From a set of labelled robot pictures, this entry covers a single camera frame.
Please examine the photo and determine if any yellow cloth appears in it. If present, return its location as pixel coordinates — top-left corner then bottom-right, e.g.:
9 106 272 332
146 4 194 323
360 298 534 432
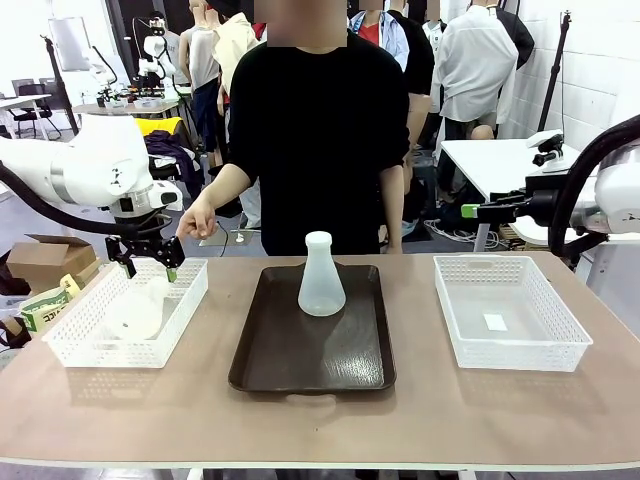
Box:
134 116 184 136

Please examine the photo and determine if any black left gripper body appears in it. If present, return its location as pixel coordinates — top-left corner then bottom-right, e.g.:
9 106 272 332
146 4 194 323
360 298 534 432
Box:
118 213 169 257

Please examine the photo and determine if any mannequin in cream jacket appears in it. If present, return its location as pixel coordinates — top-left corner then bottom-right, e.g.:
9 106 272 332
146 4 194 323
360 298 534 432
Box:
213 10 261 94

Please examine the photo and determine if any tall black tripod stand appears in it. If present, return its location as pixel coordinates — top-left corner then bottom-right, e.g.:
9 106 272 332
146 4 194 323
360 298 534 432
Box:
542 9 574 109

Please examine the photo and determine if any dark purple garment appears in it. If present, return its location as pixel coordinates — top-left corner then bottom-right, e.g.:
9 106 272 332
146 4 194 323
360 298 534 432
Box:
144 129 204 201

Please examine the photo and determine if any black office chair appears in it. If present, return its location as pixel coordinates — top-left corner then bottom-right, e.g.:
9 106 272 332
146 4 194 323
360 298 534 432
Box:
9 77 61 139

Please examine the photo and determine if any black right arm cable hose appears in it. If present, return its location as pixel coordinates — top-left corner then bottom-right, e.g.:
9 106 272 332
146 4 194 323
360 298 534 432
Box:
547 115 640 261

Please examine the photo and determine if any grey whiteboard panel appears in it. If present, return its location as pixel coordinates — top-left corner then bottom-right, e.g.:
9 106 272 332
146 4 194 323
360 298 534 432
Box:
48 17 94 71

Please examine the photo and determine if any mannequin in white tank top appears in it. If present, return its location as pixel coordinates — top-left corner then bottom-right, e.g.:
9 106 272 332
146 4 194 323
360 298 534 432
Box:
179 0 222 166

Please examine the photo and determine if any cluttered background workbench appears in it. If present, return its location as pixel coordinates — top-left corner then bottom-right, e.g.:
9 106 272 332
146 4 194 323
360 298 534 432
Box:
72 97 181 119

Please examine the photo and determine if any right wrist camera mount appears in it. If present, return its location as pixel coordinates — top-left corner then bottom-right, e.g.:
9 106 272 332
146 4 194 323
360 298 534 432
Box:
524 129 572 192

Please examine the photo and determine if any white background desk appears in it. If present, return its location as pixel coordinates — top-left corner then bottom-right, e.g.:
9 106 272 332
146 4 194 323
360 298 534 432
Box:
0 93 53 139

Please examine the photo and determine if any grey floor socket plate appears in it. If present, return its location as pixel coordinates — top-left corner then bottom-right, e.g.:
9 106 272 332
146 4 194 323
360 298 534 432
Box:
199 228 256 248

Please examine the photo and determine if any translucent plastic Erlenmeyer flask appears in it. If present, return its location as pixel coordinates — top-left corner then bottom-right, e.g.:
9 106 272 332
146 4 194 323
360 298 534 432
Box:
107 276 171 342
297 230 347 318

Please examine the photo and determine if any black plastic stool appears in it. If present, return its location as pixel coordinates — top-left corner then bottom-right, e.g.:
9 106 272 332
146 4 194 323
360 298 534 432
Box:
407 149 441 221

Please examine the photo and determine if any black hanging jacket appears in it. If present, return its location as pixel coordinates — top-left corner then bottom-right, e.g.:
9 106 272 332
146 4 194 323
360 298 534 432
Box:
494 7 536 71

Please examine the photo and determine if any brown cardboard box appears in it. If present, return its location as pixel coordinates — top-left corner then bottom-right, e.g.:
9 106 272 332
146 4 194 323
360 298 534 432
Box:
5 233 104 296

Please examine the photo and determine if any background person in grey tee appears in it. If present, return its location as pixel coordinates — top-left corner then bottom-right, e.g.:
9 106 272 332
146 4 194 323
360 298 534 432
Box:
167 29 190 86

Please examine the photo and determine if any white cable tangle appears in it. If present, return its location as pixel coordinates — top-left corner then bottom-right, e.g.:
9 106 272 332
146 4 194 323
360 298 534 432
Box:
423 218 501 247

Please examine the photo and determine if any black metal chair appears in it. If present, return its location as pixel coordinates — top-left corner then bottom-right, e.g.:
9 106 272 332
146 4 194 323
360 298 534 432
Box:
142 117 206 201

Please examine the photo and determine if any person's right forearm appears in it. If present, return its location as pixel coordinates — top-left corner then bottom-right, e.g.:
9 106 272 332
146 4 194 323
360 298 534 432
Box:
202 162 254 214

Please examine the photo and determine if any person's left forearm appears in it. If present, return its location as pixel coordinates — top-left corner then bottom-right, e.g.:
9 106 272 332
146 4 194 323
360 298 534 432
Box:
378 162 405 244

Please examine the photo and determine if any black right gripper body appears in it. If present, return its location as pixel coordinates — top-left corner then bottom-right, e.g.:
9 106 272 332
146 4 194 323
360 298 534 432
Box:
517 187 565 226

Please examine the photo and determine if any person in red shirt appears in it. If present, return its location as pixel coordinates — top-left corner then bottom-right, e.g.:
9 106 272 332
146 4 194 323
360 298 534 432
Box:
348 9 411 71

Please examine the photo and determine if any white perforated plastic basket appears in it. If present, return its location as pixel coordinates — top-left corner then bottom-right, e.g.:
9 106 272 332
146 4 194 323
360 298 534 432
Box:
42 258 210 370
433 254 595 374

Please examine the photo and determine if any person's right hand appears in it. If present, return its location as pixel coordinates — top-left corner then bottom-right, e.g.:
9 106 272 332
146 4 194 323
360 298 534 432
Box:
175 201 219 239

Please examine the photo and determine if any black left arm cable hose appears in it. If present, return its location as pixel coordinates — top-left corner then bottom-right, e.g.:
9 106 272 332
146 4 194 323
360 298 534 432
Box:
0 162 126 239

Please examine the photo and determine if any green and white package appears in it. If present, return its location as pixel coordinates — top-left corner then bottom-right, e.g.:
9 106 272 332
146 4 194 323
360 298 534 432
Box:
19 273 84 334

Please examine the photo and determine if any white background humanoid robot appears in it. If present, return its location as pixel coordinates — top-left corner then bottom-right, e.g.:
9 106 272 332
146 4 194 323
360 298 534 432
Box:
132 17 179 101

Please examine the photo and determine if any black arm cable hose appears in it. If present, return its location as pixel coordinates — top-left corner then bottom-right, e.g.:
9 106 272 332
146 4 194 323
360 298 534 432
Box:
547 115 640 261
0 162 126 239

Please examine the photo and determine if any dark brown plastic tray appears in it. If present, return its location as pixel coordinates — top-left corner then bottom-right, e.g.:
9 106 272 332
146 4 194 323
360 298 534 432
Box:
228 258 398 401

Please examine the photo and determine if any person in black shirt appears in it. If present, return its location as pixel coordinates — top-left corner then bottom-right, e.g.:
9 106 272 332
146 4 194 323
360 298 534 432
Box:
227 0 411 256

